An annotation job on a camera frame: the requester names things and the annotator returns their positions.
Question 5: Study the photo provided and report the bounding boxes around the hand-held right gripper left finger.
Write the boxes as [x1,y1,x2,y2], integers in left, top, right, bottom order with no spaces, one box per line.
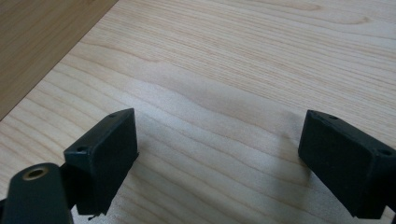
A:
[60,107,140,217]

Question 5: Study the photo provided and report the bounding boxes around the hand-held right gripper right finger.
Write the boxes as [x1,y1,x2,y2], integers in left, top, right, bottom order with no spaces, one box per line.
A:
[297,109,396,220]

